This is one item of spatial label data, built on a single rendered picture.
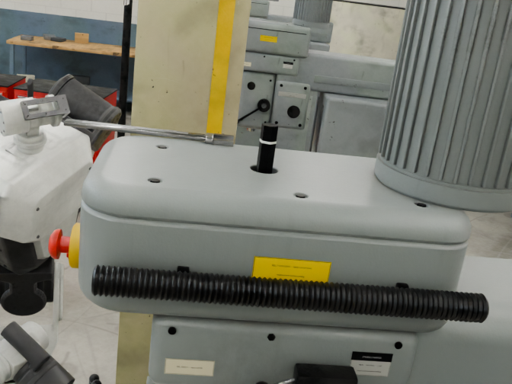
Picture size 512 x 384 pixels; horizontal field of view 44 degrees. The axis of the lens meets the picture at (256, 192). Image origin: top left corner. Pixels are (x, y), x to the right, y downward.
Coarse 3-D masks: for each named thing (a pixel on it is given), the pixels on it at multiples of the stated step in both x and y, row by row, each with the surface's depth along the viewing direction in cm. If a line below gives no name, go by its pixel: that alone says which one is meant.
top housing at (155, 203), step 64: (128, 192) 70; (192, 192) 72; (256, 192) 74; (320, 192) 77; (384, 192) 80; (128, 256) 72; (192, 256) 72; (256, 256) 73; (320, 256) 74; (384, 256) 74; (448, 256) 75; (256, 320) 77; (320, 320) 77; (384, 320) 77
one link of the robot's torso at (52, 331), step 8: (56, 264) 158; (56, 272) 156; (56, 280) 155; (56, 288) 154; (56, 296) 154; (56, 304) 153; (56, 312) 153; (56, 320) 153; (0, 328) 149; (48, 328) 152; (56, 328) 152; (0, 336) 149; (48, 336) 152; (56, 336) 152; (48, 352) 152
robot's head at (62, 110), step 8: (56, 96) 123; (64, 96) 124; (24, 104) 119; (32, 104) 121; (56, 104) 124; (64, 104) 123; (24, 112) 119; (48, 112) 121; (56, 112) 122; (64, 112) 123
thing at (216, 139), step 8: (72, 120) 92; (80, 120) 92; (88, 128) 91; (96, 128) 91; (104, 128) 91; (112, 128) 91; (120, 128) 92; (128, 128) 92; (136, 128) 92; (144, 128) 93; (152, 128) 93; (168, 136) 92; (176, 136) 92; (184, 136) 92; (192, 136) 92; (200, 136) 92; (208, 136) 93; (216, 136) 94; (224, 136) 94; (232, 136) 94; (216, 144) 92; (224, 144) 92; (232, 144) 92
